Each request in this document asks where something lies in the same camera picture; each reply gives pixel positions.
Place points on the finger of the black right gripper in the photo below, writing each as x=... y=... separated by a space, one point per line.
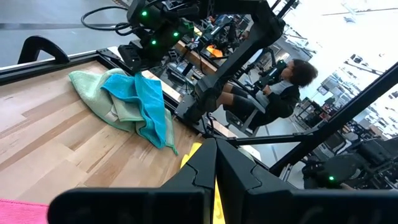
x=130 y=57
x=144 y=66

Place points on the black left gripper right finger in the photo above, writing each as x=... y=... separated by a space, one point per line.
x=280 y=205

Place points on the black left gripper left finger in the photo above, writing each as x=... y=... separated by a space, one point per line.
x=140 y=205

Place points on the blue microfiber towel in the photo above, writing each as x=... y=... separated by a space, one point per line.
x=149 y=102

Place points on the green microfiber towel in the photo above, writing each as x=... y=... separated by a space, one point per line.
x=90 y=90

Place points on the yellow microfiber towel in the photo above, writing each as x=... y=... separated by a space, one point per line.
x=191 y=155

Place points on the black background robot arm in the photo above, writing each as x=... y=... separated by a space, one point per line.
x=342 y=168

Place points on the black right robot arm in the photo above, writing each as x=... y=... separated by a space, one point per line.
x=242 y=59

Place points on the pink microfiber towel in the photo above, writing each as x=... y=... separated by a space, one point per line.
x=18 y=213

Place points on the wooden background workbench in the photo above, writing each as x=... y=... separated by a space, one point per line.
x=192 y=57

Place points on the person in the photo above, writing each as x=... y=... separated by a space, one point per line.
x=280 y=99

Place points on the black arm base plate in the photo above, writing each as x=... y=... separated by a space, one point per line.
x=186 y=109

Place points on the black metal table frame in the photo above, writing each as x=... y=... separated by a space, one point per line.
x=46 y=67

